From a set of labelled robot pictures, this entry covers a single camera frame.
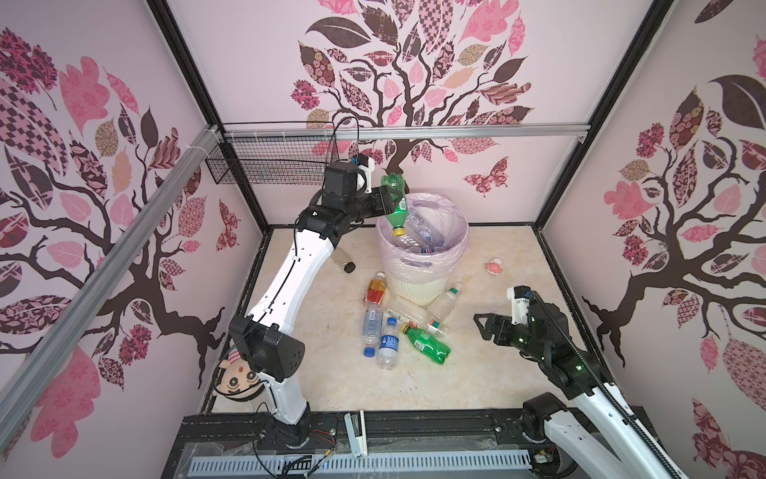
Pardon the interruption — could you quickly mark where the green bottle yellow cap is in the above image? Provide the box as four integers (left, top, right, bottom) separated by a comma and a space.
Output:
401, 325, 451, 365
381, 174, 409, 238

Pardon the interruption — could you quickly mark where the clear bottle green cap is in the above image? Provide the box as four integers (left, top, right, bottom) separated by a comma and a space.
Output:
427, 283, 464, 321

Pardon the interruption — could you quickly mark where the clear bottle pale blue label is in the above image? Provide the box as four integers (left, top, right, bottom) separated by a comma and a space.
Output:
362, 303, 384, 358

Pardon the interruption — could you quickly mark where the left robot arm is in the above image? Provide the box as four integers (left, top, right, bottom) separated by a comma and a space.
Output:
229, 160, 405, 426

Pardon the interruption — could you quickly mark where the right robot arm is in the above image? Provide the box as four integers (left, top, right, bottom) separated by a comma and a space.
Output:
473, 289, 685, 478

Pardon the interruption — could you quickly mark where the pink plastic bin liner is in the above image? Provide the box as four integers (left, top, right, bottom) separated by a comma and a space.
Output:
375, 193, 470, 285

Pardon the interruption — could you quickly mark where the white woven waste bin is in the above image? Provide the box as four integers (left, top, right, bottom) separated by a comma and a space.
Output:
387, 277, 453, 307

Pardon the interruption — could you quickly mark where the clear bottle purple label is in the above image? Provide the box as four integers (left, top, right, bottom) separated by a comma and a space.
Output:
406, 209, 446, 251

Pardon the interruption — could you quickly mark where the green bottle yellow cap tilted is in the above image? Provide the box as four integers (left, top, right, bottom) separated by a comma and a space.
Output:
401, 325, 451, 365

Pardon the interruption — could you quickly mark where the pink white toy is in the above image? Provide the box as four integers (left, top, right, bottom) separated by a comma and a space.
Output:
485, 257, 504, 275

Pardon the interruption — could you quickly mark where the glass spice jar black cap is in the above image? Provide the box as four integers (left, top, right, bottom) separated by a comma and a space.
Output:
331, 247, 356, 275

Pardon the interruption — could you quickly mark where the clear bottle green red label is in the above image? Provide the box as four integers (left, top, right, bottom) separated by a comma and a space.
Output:
387, 295, 448, 339

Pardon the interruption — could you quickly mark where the red yellow label drink bottle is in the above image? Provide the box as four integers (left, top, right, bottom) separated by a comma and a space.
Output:
364, 271, 387, 307

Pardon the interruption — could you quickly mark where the small blue label water bottle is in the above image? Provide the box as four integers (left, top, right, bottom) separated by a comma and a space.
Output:
377, 317, 399, 370

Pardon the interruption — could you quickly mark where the plush doll toy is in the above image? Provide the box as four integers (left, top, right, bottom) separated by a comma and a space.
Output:
215, 348, 265, 402

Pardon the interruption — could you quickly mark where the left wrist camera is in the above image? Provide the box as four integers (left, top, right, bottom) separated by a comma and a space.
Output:
351, 153, 375, 194

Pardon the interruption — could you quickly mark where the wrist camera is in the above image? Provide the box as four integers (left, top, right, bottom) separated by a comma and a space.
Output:
351, 153, 375, 194
507, 285, 532, 325

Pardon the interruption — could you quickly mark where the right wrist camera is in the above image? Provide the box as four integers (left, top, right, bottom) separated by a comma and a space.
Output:
507, 285, 532, 325

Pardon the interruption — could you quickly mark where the black wire basket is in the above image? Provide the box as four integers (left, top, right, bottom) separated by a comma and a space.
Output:
205, 124, 341, 186

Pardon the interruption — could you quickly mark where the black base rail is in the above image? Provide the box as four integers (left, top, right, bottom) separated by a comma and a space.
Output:
161, 408, 590, 478

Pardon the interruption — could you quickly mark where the white cable duct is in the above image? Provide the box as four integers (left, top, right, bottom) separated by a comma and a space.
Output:
186, 450, 532, 478

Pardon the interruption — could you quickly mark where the aluminium frame bar back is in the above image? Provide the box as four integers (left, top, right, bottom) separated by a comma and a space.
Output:
225, 123, 590, 141

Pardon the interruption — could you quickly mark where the aluminium frame bar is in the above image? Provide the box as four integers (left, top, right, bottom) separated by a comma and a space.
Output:
225, 123, 590, 141
1, 125, 221, 446

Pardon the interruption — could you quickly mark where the white bracket on rail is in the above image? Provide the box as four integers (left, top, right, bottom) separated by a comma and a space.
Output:
343, 410, 368, 458

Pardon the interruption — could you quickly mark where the aluminium frame bar left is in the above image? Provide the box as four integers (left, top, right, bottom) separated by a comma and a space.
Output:
1, 125, 221, 446

